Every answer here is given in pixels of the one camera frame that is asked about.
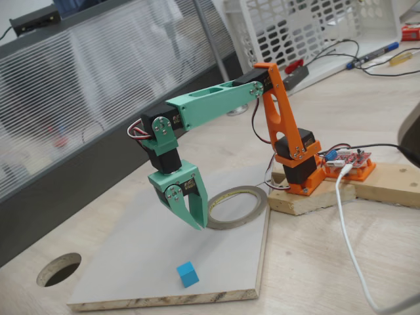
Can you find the ribbed glass desk partition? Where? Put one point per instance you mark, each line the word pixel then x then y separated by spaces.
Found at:
pixel 98 82

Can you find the green gripper with servo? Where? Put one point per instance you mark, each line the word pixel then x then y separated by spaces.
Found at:
pixel 178 182

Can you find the red controller circuit board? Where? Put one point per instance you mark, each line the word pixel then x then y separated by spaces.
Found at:
pixel 352 159

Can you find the white particleboard panel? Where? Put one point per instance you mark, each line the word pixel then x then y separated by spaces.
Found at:
pixel 131 262

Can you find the white plastic lattice basket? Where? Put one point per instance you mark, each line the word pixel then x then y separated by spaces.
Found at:
pixel 380 23

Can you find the orange circuit board mount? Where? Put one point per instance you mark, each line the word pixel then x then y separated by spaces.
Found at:
pixel 364 174

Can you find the small red box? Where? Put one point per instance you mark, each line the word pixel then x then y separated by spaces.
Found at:
pixel 411 33

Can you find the black rectangular adapter box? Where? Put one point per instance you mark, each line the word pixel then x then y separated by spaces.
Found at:
pixel 297 78

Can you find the long wooden plank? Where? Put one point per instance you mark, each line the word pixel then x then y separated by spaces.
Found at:
pixel 390 187

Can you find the black device on partition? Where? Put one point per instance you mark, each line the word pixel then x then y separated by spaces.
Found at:
pixel 36 19

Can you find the wooden base block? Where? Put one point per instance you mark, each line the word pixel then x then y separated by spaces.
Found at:
pixel 311 201

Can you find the blue marker pen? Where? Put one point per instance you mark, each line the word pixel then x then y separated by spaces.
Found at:
pixel 374 54

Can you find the blurred dark grey object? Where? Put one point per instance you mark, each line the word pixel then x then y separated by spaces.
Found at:
pixel 413 138

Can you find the metal partition foot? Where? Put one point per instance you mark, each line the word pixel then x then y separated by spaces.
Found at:
pixel 238 112

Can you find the blue cube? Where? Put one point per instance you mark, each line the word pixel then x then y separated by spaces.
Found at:
pixel 188 275

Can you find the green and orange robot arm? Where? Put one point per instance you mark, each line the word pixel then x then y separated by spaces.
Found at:
pixel 213 105

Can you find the small red clip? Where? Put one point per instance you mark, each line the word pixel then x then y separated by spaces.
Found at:
pixel 293 66

